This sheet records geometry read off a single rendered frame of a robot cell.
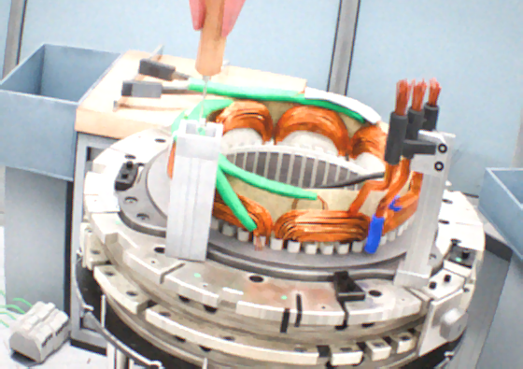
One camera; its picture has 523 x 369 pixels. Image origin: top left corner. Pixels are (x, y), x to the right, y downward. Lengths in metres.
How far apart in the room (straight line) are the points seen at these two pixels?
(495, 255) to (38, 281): 0.54
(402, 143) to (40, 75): 0.64
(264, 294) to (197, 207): 0.07
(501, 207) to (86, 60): 0.50
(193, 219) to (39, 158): 0.39
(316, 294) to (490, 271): 0.59
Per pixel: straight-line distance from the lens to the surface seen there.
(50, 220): 1.20
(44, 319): 1.20
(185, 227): 0.78
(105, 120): 1.09
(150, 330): 0.82
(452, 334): 0.80
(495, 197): 1.09
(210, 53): 0.74
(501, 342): 1.10
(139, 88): 1.09
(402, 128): 0.73
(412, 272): 0.79
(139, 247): 0.80
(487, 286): 1.34
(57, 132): 1.12
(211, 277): 0.77
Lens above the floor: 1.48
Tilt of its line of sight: 24 degrees down
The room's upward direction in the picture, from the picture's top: 9 degrees clockwise
